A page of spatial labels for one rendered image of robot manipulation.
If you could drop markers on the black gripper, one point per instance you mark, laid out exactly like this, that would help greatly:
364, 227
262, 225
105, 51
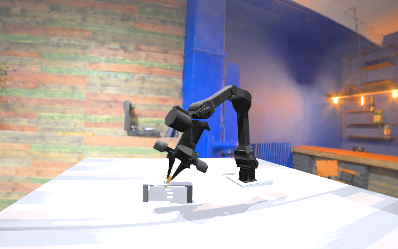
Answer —
187, 141

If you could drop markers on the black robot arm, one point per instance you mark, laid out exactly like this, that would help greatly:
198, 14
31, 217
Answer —
181, 121

